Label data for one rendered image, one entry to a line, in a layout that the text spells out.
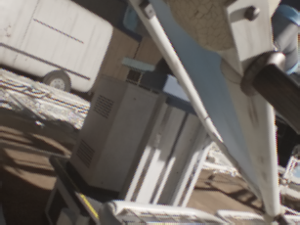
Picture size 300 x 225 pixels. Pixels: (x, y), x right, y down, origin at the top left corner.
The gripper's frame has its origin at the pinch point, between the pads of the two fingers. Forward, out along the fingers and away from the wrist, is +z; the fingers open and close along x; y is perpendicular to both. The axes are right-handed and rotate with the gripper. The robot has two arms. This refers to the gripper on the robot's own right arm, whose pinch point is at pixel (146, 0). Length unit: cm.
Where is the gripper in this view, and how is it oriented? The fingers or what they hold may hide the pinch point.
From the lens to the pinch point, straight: 51.7
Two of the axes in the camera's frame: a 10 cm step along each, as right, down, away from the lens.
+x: -6.0, -5.6, 5.7
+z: -7.0, 7.1, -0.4
